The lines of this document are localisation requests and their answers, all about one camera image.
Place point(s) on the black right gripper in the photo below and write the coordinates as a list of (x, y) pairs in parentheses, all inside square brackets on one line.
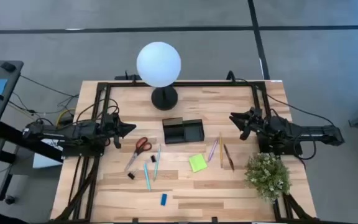
[(254, 119)]

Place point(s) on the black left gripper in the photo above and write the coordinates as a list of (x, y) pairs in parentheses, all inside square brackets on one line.
[(110, 126)]

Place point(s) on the yellow pencil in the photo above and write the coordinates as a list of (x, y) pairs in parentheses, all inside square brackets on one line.
[(221, 151)]

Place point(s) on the brown pen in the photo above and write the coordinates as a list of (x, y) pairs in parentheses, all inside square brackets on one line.
[(228, 157)]

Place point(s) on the purple pen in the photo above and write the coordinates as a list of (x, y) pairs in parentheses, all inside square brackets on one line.
[(212, 150)]

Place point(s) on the teal pencil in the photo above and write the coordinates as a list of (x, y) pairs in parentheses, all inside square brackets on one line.
[(157, 161), (147, 177)]

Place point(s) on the black mesh desk organizer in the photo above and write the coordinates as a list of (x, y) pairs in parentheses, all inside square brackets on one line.
[(183, 132)]

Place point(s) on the green sticky note pad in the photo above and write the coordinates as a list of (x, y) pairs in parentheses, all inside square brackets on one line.
[(198, 162)]

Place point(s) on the blue eraser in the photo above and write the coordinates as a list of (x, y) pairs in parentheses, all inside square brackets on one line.
[(164, 199)]

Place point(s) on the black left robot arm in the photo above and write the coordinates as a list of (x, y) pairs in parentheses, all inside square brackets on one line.
[(82, 130)]

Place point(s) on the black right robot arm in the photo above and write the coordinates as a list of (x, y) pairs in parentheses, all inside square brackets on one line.
[(306, 130)]

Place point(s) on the potted green plant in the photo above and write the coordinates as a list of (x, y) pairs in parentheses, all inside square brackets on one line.
[(267, 177)]

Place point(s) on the white globe lamp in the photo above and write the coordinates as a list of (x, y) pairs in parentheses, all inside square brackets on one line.
[(158, 64)]

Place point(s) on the white paper sheet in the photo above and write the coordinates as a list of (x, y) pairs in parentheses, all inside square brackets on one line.
[(45, 160)]

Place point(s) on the grey side desk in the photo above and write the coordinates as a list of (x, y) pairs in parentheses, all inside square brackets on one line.
[(12, 87)]

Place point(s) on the black computer mouse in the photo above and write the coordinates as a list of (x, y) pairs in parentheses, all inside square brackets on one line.
[(8, 66)]

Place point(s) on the black caster wheel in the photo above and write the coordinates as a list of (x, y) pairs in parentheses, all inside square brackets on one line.
[(10, 199)]

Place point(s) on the black aluminium table frame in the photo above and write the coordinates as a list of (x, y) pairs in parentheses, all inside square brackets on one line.
[(182, 84)]

